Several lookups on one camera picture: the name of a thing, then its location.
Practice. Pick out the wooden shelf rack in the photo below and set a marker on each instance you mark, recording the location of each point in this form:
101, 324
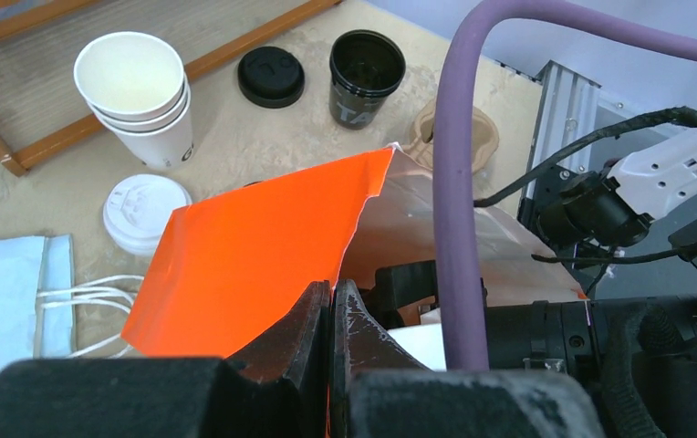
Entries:
69, 69

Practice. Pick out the light blue paper bag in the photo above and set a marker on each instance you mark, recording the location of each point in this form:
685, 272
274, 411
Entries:
38, 299

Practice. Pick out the orange paper bag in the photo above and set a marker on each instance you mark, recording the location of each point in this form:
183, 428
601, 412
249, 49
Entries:
228, 268

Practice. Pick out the black paper cup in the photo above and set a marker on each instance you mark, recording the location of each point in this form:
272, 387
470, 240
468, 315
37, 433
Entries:
365, 68

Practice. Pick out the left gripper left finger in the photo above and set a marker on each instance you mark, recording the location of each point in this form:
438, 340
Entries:
275, 386

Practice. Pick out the stacked white paper cups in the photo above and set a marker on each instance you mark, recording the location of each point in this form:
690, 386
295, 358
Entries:
136, 86

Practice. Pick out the black cup lid rear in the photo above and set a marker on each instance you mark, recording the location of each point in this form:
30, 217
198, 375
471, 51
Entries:
271, 77

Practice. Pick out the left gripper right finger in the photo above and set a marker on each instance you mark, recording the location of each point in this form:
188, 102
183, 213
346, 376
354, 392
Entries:
380, 390

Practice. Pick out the white cup lid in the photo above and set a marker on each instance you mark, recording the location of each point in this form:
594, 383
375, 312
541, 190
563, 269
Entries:
138, 209

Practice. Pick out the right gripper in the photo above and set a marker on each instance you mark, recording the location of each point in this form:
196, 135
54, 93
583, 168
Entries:
475, 326

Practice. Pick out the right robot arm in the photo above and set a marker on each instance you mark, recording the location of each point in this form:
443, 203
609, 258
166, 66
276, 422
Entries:
599, 368

